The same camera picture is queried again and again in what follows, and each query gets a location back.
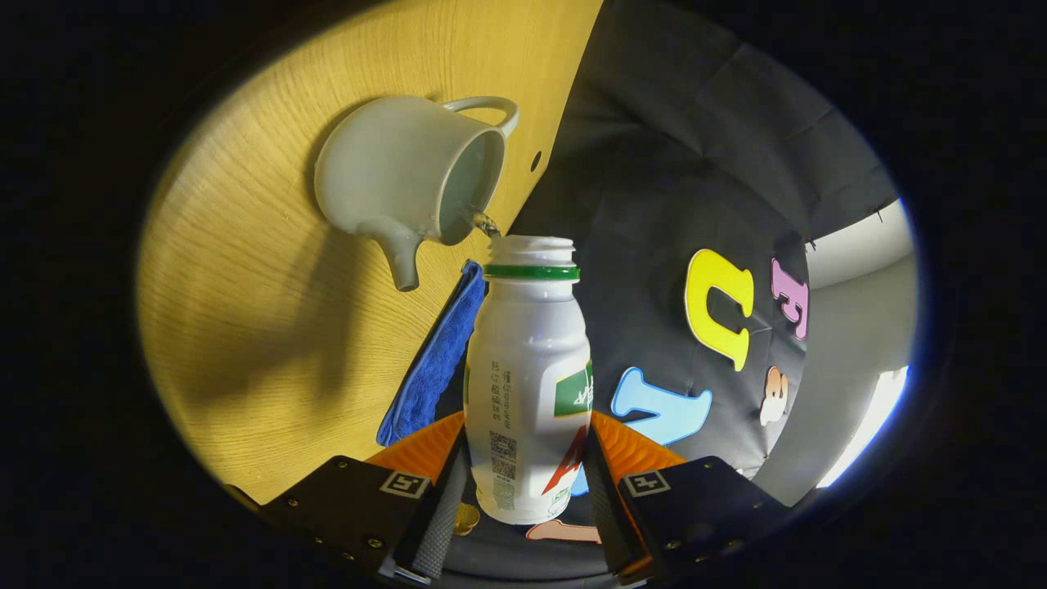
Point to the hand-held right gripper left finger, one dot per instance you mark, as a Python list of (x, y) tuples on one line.
[(438, 532)]

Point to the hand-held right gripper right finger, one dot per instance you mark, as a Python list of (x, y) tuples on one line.
[(609, 523)]

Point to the white water bottle green label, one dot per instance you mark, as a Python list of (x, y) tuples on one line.
[(523, 368)]

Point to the white teacup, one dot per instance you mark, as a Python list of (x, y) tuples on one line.
[(384, 164)]

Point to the blue towel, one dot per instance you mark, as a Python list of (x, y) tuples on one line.
[(433, 360)]

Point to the black backdrop cloth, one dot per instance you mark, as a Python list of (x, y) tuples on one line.
[(654, 164)]

